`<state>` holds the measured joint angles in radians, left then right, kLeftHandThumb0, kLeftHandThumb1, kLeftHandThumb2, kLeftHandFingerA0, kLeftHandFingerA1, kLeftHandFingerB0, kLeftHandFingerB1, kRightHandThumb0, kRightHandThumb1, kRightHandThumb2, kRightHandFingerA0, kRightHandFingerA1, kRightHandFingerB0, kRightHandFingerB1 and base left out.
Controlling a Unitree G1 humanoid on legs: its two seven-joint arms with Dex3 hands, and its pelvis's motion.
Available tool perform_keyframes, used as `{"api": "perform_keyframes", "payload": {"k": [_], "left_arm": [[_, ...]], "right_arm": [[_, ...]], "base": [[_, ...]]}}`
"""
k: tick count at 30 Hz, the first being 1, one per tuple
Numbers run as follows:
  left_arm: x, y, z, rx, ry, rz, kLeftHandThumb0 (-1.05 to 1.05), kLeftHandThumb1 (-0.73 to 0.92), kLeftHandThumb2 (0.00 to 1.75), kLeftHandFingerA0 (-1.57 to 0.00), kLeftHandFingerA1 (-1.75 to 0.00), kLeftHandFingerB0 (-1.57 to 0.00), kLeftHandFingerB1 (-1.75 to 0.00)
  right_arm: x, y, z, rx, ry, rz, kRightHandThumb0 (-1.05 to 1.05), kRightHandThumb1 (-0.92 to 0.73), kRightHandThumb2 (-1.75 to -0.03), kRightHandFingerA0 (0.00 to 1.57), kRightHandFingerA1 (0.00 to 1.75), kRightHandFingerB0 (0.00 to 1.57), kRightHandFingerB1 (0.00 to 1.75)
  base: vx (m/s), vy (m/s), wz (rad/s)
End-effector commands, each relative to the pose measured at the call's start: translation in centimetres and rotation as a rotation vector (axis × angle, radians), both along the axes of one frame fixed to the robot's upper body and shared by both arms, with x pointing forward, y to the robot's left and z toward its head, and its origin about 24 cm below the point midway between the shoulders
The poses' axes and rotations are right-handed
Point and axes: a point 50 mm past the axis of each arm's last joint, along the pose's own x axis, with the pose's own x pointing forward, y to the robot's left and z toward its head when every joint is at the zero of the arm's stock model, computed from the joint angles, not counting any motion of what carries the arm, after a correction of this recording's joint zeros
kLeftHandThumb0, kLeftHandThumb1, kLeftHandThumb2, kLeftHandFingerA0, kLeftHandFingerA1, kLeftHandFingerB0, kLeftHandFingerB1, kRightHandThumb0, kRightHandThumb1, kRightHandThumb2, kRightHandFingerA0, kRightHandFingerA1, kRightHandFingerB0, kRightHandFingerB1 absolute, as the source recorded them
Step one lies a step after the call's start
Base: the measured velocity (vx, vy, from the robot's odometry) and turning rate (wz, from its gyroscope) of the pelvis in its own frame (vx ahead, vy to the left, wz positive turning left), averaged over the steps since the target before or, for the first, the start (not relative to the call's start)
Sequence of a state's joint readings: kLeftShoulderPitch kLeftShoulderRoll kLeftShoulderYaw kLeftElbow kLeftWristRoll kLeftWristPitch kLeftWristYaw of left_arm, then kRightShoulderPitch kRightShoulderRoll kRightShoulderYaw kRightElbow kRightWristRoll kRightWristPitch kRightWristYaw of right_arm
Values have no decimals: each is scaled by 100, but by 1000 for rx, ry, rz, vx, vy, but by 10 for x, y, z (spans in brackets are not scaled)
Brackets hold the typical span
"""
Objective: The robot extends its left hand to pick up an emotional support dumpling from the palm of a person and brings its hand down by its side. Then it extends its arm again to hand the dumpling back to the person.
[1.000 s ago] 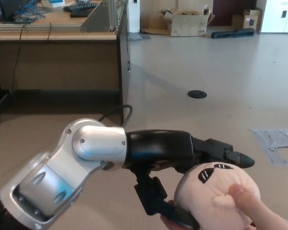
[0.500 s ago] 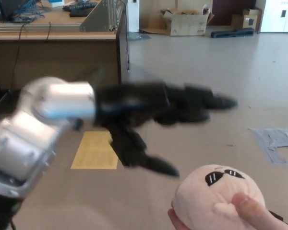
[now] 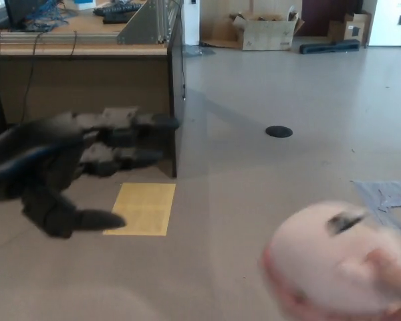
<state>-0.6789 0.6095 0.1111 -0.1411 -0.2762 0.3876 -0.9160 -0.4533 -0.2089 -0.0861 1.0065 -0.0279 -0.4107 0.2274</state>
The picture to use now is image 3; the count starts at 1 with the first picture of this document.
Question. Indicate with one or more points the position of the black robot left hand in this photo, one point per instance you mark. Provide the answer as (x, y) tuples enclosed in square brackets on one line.
[(36, 160)]

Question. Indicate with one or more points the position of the person's bare hand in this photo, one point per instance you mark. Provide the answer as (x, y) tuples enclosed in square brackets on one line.
[(391, 277)]

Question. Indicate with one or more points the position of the pink plush dumpling with sunglasses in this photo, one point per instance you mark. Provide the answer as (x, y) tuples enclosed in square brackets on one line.
[(304, 240)]

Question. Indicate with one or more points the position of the grey tape patch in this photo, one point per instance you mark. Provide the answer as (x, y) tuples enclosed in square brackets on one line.
[(384, 194)]

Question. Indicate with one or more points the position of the yellow paper sheet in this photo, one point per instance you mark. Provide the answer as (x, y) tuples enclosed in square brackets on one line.
[(143, 207)]

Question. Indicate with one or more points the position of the black monitor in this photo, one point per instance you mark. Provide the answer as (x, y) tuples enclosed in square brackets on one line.
[(15, 10)]

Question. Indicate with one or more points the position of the black keyboard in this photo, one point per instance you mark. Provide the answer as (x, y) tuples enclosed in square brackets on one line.
[(117, 18), (118, 8)]

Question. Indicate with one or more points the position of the blue and white box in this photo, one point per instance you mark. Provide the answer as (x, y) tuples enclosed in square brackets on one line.
[(84, 4)]

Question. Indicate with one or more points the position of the black round floor cover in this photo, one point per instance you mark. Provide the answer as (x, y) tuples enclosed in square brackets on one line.
[(279, 131)]

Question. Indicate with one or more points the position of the clear plastic bag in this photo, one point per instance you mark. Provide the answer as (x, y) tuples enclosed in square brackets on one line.
[(200, 51)]

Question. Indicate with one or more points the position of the flat cardboard sheet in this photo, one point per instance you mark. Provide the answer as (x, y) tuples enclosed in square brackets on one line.
[(222, 44)]

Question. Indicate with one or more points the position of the black long bag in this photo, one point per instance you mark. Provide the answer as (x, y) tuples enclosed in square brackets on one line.
[(329, 47)]

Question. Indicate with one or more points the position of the cardboard box with white label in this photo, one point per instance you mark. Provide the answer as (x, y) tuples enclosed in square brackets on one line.
[(357, 29)]

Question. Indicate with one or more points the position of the plain brown cardboard box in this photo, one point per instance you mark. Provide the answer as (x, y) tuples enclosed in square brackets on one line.
[(335, 31)]

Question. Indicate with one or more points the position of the white cabinet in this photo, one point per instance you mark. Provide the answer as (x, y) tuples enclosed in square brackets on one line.
[(394, 21)]

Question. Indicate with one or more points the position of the large open cardboard box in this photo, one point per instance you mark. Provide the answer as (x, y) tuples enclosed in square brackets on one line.
[(265, 35)]

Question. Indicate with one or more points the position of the wooden desk with dark frame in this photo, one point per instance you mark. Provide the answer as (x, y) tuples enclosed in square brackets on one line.
[(93, 83)]

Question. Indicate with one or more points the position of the aluminium profile rail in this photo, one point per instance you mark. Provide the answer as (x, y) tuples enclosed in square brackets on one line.
[(53, 38)]

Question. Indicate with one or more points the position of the triangular grey metal bracket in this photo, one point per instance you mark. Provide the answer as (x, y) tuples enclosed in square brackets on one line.
[(143, 26)]

